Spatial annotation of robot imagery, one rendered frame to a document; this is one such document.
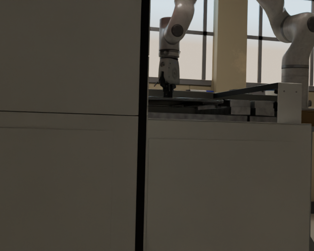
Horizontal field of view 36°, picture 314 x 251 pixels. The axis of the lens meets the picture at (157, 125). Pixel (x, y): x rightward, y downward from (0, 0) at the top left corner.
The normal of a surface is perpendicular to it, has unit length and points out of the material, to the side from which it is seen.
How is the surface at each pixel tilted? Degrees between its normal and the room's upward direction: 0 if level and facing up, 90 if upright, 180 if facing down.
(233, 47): 90
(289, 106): 90
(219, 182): 90
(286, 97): 90
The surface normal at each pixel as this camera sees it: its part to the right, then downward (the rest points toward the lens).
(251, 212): 0.29, 0.00
